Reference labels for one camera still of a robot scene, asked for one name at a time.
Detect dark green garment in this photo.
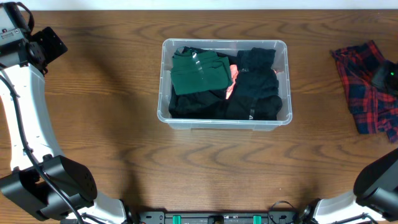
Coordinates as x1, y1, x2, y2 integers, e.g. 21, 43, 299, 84
170, 48, 232, 95

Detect large black garment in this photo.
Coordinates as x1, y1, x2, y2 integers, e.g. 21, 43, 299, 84
169, 47, 238, 119

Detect pink garment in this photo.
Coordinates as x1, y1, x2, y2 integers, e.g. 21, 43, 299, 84
226, 65, 239, 100

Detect small black garment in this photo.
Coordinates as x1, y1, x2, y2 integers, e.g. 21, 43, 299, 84
224, 95, 283, 121

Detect red navy plaid shirt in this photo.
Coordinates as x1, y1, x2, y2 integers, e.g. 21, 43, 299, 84
330, 40, 397, 142

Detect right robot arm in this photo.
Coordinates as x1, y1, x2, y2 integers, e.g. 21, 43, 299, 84
300, 60, 397, 223

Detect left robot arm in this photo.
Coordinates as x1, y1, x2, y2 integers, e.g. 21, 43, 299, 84
1, 2, 133, 223

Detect clear plastic storage container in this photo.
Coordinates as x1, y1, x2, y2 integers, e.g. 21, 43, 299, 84
157, 39, 293, 131

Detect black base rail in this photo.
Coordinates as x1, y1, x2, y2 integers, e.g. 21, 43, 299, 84
139, 211, 297, 224

